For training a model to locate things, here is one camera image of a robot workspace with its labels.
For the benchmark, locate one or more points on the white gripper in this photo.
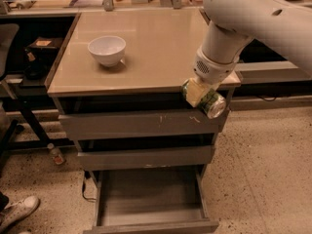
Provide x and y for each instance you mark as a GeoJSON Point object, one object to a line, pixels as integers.
{"type": "Point", "coordinates": [214, 70]}

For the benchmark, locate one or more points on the green soda can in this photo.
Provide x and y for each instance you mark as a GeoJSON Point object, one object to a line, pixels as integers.
{"type": "Point", "coordinates": [212, 103]}

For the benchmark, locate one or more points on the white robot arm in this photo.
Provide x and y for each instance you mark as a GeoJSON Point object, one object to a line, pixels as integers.
{"type": "Point", "coordinates": [283, 27]}

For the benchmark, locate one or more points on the top grey drawer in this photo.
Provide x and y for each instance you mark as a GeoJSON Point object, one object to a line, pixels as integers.
{"type": "Point", "coordinates": [151, 123]}

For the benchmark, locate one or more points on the grey drawer cabinet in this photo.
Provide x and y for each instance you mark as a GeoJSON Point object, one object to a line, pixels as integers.
{"type": "Point", "coordinates": [160, 50]}

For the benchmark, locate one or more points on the middle grey drawer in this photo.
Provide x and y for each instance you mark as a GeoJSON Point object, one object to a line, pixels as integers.
{"type": "Point", "coordinates": [146, 158]}

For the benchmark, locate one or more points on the open bottom grey drawer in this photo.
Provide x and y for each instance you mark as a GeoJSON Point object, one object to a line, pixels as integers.
{"type": "Point", "coordinates": [151, 201]}

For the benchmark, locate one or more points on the white ceramic bowl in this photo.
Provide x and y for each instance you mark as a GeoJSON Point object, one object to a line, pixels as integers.
{"type": "Point", "coordinates": [107, 50]}

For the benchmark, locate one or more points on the small plastic bottle on floor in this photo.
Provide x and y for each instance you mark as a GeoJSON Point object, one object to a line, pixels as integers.
{"type": "Point", "coordinates": [56, 154]}

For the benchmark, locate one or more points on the black box with label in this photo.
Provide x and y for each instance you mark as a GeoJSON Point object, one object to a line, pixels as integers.
{"type": "Point", "coordinates": [46, 45]}

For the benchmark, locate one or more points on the white sneaker lower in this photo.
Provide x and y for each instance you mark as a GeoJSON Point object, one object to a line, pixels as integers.
{"type": "Point", "coordinates": [18, 211]}

